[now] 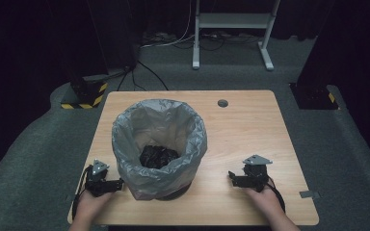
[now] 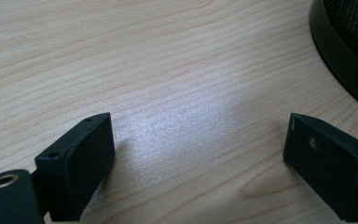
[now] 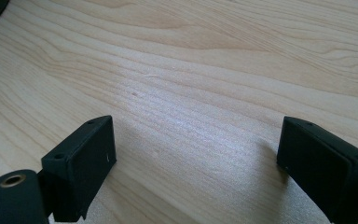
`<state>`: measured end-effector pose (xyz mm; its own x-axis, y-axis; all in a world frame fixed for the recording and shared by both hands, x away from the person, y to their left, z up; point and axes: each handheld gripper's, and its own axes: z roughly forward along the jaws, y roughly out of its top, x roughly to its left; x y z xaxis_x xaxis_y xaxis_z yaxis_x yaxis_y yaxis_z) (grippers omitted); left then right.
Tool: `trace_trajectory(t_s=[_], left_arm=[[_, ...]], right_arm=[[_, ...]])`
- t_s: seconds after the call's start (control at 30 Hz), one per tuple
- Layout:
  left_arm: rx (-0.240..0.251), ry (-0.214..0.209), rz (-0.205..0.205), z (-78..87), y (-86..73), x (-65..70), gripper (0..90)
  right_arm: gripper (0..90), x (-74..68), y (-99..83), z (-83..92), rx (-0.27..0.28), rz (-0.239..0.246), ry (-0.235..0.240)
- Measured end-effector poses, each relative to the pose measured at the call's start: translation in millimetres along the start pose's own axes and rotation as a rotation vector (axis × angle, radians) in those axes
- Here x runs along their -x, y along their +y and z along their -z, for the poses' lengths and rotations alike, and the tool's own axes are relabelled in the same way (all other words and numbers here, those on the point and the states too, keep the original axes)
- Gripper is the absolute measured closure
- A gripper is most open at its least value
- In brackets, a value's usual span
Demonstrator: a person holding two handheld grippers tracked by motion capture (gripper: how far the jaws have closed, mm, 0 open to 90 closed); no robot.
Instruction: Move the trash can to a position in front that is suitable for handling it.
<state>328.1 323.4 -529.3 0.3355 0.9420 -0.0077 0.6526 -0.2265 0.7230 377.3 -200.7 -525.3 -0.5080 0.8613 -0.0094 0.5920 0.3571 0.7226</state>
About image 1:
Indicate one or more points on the yellow-black striped stand base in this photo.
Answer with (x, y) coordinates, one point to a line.
(86, 93)
(314, 96)

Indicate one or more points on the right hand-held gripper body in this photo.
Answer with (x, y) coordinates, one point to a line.
(255, 173)

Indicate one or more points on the white metal stand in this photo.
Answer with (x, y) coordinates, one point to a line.
(234, 20)

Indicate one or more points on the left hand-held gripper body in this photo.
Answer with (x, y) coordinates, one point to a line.
(97, 179)

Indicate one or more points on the bin with grey bag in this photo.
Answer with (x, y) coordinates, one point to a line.
(159, 134)

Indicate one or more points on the person's right hand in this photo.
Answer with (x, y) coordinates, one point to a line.
(264, 199)

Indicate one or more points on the crumpled black plastic bag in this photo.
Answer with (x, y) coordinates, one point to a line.
(158, 156)

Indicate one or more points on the person's left hand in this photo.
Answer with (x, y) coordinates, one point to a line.
(90, 206)

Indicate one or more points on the dark round trash bin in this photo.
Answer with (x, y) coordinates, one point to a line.
(177, 192)

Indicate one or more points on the grey tape piece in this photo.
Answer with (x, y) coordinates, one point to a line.
(309, 194)

